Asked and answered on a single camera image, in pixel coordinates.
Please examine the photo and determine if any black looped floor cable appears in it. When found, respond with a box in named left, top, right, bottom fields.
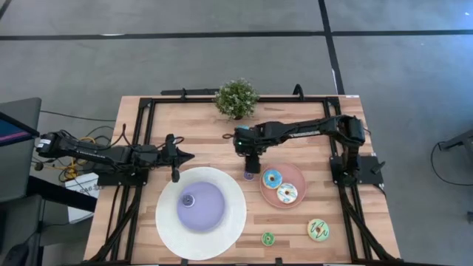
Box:
left=429, top=141, right=473, bottom=187

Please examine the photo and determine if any large green donut black drizzle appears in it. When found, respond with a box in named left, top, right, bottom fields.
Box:
left=307, top=218, right=331, bottom=243

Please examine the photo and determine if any black aluminium table frame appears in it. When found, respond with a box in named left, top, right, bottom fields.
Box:
left=87, top=95, right=403, bottom=266

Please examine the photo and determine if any white printed cardboard box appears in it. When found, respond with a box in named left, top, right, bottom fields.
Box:
left=64, top=172, right=100, bottom=224

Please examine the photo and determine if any large white plate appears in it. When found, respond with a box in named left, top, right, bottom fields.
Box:
left=154, top=166, right=248, bottom=262

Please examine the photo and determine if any yellow cable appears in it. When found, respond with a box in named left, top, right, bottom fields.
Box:
left=58, top=136, right=98, bottom=181

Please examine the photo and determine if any artificial plant in black pot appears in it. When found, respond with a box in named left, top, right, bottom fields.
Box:
left=214, top=77, right=261, bottom=121

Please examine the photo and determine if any black bar behind table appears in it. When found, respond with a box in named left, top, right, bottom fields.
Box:
left=160, top=87, right=220, bottom=96

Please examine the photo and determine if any black stand leg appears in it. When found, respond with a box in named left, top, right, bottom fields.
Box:
left=438, top=128, right=473, bottom=151

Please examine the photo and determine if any large white donut blue drizzle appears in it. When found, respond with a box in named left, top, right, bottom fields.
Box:
left=276, top=183, right=299, bottom=205

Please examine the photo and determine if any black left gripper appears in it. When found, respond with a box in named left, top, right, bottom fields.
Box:
left=158, top=134, right=196, bottom=184

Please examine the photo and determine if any grey computer monitor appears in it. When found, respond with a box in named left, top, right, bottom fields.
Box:
left=0, top=97, right=42, bottom=203

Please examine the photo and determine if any purple round plate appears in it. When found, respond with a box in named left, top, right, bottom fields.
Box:
left=176, top=181, right=226, bottom=233

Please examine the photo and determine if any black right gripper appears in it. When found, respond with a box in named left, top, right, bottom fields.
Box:
left=232, top=125, right=269, bottom=174

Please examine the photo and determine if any long black floor cable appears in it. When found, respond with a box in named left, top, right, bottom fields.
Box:
left=39, top=109, right=118, bottom=123

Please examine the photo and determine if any pink round plate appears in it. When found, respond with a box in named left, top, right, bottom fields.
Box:
left=259, top=163, right=307, bottom=210

